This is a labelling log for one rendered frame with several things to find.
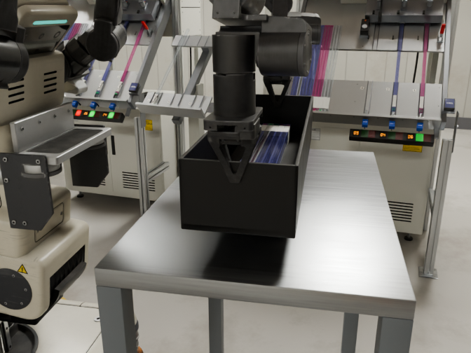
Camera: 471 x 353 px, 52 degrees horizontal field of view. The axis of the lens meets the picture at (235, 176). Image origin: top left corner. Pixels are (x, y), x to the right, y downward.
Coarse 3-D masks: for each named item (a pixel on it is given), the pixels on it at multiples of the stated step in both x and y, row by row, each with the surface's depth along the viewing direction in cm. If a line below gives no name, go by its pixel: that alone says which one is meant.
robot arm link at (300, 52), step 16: (224, 0) 59; (240, 0) 58; (224, 16) 59; (240, 16) 59; (256, 16) 59; (272, 16) 59; (272, 32) 59; (288, 32) 59; (304, 32) 58; (272, 48) 58; (288, 48) 58; (304, 48) 58; (272, 64) 59; (288, 64) 59; (304, 64) 58
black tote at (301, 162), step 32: (256, 96) 121; (288, 96) 120; (192, 160) 69; (288, 160) 102; (192, 192) 70; (224, 192) 69; (256, 192) 68; (288, 192) 68; (192, 224) 72; (224, 224) 71; (256, 224) 70; (288, 224) 69
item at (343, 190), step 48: (336, 192) 99; (384, 192) 99; (144, 240) 78; (192, 240) 78; (240, 240) 78; (288, 240) 78; (336, 240) 78; (384, 240) 78; (96, 288) 71; (144, 288) 70; (192, 288) 68; (240, 288) 67; (288, 288) 65; (336, 288) 65; (384, 288) 65; (384, 336) 65
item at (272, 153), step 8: (264, 128) 115; (272, 128) 115; (280, 128) 115; (288, 128) 115; (264, 136) 108; (272, 136) 108; (280, 136) 108; (288, 136) 113; (256, 144) 101; (264, 144) 101; (272, 144) 101; (280, 144) 101; (256, 152) 96; (264, 152) 96; (272, 152) 96; (280, 152) 96; (240, 160) 90; (256, 160) 90; (264, 160) 90; (272, 160) 90; (280, 160) 97
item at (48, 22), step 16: (32, 0) 90; (48, 0) 96; (64, 0) 101; (32, 16) 88; (48, 16) 93; (64, 16) 99; (32, 32) 93; (48, 32) 99; (64, 32) 105; (32, 48) 98; (48, 48) 105
